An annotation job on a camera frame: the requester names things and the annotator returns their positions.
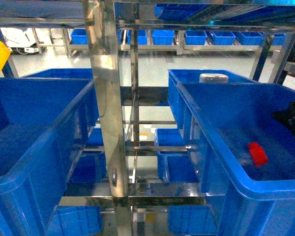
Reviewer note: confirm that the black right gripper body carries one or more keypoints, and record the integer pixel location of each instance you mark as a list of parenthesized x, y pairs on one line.
[(286, 117)]

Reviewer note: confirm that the red toy building block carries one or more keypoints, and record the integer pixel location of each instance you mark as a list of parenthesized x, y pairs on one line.
[(257, 154)]

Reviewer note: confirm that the blue bin right upper shelf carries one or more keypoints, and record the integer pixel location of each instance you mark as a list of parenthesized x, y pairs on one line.
[(239, 137)]

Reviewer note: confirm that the blue bin shelf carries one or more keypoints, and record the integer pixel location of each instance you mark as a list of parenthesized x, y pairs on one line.
[(44, 126), (239, 137)]

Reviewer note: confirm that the white cylindrical container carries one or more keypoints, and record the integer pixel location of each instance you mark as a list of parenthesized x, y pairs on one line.
[(213, 78)]

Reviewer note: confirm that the blue bin behind right bin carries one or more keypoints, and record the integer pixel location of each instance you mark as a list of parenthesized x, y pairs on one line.
[(178, 96)]

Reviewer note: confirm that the blue bin left upper shelf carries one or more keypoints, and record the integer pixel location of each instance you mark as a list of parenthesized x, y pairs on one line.
[(44, 126)]

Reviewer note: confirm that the steel rack upright post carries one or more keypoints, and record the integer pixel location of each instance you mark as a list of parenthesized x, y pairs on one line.
[(100, 23)]

